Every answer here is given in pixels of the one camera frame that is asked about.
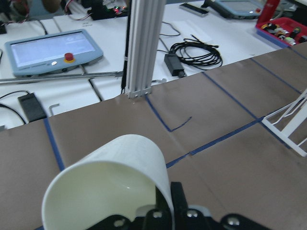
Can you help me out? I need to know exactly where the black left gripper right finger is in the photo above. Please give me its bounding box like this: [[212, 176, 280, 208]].
[[170, 182, 188, 212]]

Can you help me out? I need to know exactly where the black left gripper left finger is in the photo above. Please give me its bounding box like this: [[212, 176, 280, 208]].
[[155, 187, 171, 216]]

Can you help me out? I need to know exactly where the cream white plastic cup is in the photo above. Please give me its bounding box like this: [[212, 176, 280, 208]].
[[41, 134, 173, 230]]

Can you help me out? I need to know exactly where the metal reacher grabber tool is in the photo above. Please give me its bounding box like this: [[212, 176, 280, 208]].
[[0, 71, 123, 85]]

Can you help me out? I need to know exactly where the black power adapter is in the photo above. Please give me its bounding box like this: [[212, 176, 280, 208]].
[[164, 53, 186, 78]]

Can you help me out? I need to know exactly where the left teach pendant tablet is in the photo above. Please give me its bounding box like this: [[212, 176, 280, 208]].
[[5, 29, 104, 77]]

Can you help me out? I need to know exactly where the teach pendant tablet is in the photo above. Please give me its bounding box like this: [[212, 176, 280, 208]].
[[201, 0, 263, 20], [5, 29, 104, 77]]

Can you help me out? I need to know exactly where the smartphone on table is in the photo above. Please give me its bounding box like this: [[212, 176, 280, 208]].
[[179, 3, 209, 17]]

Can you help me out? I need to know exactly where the red parts bin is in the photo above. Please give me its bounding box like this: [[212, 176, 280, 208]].
[[255, 17, 307, 48]]

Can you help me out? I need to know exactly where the right teach pendant tablet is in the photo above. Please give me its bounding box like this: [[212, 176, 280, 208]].
[[201, 0, 263, 20]]

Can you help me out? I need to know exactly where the white wire cup rack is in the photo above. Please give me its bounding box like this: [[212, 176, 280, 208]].
[[261, 91, 307, 157]]

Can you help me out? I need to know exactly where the coiled black cable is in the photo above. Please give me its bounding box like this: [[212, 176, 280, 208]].
[[169, 34, 224, 70]]

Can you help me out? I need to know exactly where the aluminium frame post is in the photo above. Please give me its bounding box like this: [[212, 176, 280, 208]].
[[121, 0, 166, 99]]

